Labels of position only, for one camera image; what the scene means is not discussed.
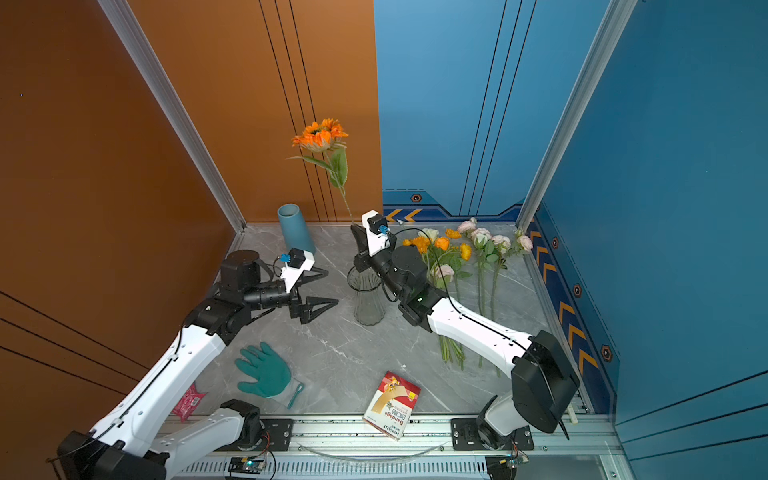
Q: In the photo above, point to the orange gerbera flower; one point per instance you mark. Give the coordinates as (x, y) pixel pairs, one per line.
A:
(325, 141)

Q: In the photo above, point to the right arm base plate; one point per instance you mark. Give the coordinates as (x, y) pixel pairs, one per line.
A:
(468, 434)

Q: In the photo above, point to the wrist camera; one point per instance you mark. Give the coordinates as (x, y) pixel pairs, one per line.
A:
(295, 263)
(377, 232)

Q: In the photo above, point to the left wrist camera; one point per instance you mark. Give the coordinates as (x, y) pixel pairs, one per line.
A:
(295, 263)

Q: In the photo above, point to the clear glass vase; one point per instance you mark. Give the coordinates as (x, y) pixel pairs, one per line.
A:
(369, 308)

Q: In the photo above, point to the teal cylindrical vase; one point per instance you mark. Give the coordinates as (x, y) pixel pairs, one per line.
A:
(294, 228)

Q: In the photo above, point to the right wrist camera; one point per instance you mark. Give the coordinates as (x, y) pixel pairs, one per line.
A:
(377, 232)

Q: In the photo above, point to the orange flower bunch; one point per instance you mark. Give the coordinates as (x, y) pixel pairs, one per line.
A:
(445, 254)

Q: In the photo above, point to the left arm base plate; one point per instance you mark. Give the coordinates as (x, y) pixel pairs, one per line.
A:
(275, 435)

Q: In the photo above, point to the red and white box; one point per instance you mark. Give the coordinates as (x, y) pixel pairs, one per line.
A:
(392, 405)

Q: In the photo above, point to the green rubber glove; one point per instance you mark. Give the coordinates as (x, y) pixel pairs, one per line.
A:
(269, 375)

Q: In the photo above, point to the pink peony flower stem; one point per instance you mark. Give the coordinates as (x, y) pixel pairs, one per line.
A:
(451, 351)

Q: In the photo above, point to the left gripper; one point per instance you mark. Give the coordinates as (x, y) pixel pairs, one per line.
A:
(306, 312)

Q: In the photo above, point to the pink snack packet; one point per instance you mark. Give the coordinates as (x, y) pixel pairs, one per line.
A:
(188, 403)

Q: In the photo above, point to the cream white rose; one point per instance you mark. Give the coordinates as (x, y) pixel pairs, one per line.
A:
(431, 245)

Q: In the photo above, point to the green circuit board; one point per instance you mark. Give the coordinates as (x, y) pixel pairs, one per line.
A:
(246, 466)

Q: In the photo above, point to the pink rose bunch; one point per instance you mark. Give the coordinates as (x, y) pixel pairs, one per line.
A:
(491, 253)

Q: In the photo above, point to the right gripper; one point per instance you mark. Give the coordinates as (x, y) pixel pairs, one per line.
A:
(365, 260)

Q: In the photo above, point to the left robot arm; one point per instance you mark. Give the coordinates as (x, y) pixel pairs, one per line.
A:
(124, 443)

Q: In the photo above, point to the right circuit board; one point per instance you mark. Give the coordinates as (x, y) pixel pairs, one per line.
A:
(505, 467)

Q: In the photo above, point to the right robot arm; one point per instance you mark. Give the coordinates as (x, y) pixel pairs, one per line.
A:
(543, 380)

